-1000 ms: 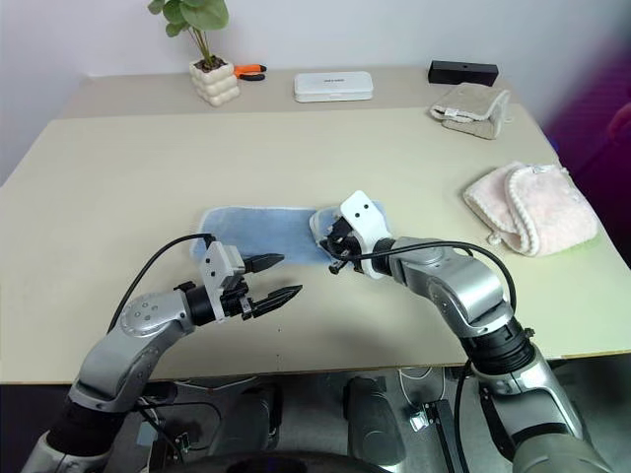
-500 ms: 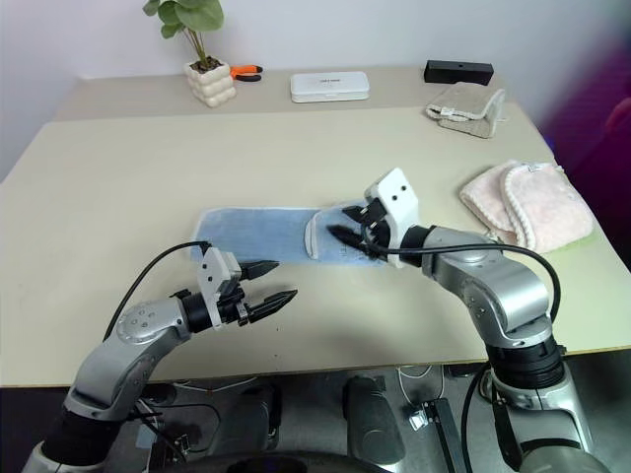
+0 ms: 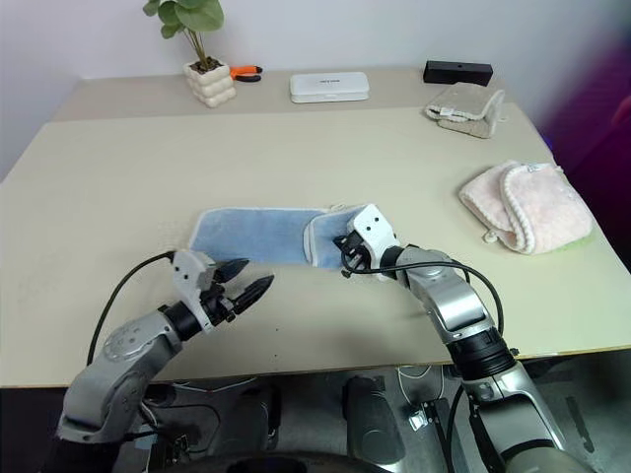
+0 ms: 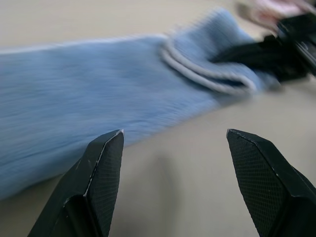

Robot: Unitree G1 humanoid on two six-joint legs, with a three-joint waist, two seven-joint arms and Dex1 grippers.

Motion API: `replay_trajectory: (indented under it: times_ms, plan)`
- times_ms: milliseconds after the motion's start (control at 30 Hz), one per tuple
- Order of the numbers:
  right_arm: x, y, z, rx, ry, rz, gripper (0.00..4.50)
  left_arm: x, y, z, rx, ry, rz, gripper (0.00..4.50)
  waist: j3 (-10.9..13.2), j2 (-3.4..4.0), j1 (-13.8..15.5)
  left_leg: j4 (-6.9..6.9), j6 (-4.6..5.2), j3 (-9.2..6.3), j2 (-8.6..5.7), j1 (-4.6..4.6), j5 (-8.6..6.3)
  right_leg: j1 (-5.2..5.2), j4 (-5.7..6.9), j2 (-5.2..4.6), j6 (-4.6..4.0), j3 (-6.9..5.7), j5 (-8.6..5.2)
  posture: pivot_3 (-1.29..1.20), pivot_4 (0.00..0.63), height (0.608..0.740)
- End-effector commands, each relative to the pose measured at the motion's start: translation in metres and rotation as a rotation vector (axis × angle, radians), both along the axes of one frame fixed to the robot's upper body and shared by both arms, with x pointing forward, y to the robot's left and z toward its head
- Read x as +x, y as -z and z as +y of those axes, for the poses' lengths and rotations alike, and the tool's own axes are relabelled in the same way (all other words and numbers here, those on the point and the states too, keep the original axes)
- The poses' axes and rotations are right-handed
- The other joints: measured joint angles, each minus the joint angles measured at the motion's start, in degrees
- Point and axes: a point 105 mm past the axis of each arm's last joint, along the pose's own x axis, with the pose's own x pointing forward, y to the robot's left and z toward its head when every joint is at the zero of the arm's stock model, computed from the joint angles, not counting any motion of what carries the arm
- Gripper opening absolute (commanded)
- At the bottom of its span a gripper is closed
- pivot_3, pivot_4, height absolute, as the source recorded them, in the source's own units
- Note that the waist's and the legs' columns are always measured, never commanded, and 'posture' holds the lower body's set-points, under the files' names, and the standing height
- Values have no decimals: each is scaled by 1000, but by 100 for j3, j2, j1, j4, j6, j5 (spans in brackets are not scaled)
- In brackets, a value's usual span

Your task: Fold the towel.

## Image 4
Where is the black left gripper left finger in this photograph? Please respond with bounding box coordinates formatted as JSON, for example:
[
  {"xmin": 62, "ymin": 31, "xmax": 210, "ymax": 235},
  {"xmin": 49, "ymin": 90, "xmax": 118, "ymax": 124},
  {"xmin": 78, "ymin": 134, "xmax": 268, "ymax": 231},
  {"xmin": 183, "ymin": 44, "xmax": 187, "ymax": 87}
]
[{"xmin": 27, "ymin": 129, "xmax": 124, "ymax": 237}]

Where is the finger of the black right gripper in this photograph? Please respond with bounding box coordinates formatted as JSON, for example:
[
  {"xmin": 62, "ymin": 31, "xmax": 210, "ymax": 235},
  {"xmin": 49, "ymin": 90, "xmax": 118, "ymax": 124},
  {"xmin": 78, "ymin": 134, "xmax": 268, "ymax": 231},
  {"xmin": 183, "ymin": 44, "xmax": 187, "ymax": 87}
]
[{"xmin": 210, "ymin": 39, "xmax": 275, "ymax": 72}]

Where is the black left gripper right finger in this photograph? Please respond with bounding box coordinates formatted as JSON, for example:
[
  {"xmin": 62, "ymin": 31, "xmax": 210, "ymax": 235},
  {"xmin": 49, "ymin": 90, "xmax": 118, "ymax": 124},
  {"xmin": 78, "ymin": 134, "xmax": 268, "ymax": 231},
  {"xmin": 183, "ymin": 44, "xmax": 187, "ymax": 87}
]
[{"xmin": 226, "ymin": 128, "xmax": 316, "ymax": 237}]

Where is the light blue towel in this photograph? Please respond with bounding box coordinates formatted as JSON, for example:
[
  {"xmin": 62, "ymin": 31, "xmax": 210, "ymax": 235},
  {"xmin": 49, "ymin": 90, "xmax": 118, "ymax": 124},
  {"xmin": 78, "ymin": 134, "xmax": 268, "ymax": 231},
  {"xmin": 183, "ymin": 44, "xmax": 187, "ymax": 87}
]
[{"xmin": 0, "ymin": 6, "xmax": 282, "ymax": 202}]

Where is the pink blurred object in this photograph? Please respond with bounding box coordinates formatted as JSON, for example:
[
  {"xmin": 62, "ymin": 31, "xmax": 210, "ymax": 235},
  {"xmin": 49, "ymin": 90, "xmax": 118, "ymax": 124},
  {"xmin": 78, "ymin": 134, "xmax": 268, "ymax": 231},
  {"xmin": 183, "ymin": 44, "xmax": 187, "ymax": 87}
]
[{"xmin": 234, "ymin": 0, "xmax": 316, "ymax": 27}]

